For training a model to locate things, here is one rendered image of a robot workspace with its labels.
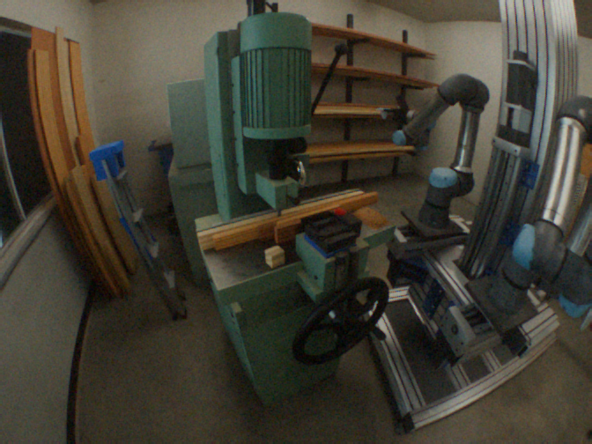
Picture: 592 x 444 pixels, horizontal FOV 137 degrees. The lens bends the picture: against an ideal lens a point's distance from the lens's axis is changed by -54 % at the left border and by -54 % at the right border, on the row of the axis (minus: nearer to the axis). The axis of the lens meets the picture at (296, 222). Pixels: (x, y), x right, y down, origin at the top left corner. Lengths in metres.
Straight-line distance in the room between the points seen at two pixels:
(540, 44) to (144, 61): 3.04
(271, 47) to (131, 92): 2.51
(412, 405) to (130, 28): 3.69
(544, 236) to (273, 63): 0.64
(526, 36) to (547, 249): 0.76
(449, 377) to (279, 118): 1.31
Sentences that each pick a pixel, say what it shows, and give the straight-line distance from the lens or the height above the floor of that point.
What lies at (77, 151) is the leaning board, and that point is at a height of 1.10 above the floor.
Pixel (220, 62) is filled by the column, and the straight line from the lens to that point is 0.81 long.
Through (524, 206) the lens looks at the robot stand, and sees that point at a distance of 0.98.
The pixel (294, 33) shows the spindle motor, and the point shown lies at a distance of 0.61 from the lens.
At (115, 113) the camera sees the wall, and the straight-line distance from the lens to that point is 3.05.
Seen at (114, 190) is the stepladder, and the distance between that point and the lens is 1.34.
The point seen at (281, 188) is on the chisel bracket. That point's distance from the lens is 0.67.
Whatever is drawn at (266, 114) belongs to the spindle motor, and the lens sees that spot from 0.59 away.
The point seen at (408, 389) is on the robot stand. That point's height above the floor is 0.23.
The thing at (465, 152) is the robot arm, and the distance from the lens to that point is 1.15.
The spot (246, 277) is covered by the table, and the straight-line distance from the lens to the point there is 0.63.
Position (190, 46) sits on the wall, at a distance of 2.97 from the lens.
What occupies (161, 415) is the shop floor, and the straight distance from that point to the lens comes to 1.52.
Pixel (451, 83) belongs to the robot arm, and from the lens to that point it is 1.04.
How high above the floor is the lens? 1.32
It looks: 30 degrees down
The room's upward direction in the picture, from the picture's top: straight up
